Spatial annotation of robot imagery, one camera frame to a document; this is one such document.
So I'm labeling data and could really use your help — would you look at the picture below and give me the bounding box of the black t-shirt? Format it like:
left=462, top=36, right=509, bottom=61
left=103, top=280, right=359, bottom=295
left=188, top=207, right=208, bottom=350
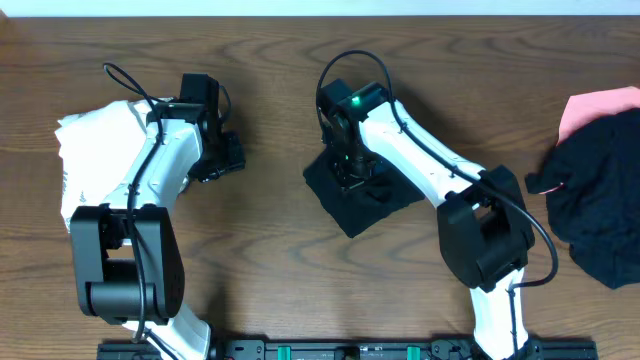
left=303, top=148, right=425, bottom=238

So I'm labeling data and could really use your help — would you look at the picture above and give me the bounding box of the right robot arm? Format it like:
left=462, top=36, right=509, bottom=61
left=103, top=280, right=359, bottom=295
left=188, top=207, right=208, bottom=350
left=305, top=79, right=534, bottom=359

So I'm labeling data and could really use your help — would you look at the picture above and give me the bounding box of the pink garment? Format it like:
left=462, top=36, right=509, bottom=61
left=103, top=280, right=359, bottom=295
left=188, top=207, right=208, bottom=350
left=536, top=86, right=639, bottom=194

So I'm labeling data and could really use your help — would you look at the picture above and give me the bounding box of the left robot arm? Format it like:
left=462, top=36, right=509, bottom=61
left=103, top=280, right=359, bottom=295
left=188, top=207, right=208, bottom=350
left=70, top=73, right=246, bottom=360

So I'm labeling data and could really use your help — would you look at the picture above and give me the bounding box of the black clothes pile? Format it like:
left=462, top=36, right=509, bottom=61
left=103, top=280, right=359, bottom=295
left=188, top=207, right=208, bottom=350
left=525, top=108, right=639, bottom=289

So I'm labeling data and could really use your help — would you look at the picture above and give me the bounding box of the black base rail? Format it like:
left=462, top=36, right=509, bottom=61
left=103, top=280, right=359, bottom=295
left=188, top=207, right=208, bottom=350
left=96, top=335, right=600, bottom=360

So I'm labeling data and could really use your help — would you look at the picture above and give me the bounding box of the white patterned folded cloth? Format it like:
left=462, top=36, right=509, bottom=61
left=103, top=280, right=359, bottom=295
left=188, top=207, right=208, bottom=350
left=54, top=97, right=191, bottom=234

